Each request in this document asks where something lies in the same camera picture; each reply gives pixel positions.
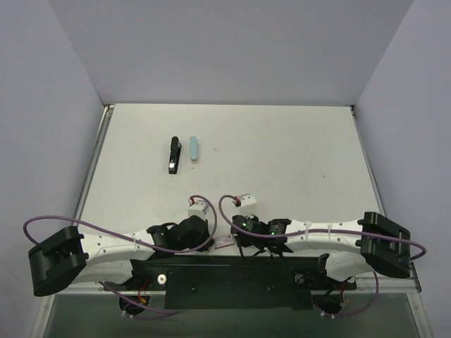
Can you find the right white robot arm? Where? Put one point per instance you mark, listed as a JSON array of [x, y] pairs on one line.
[[370, 244]]

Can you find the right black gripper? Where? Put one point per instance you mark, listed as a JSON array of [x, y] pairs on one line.
[[238, 224]]

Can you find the black stapler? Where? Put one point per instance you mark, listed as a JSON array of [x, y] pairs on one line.
[[174, 156]]

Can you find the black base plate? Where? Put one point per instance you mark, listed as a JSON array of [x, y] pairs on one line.
[[233, 282]]

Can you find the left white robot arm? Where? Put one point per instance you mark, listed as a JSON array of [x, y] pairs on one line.
[[69, 256]]

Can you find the light blue stapler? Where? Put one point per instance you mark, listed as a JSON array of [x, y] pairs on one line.
[[194, 149]]

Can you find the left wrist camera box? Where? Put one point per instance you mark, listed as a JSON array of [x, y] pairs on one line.
[[197, 208]]

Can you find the aluminium frame rail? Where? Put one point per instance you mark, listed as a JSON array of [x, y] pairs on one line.
[[366, 283]]

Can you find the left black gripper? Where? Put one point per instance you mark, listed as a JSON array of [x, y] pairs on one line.
[[203, 238]]

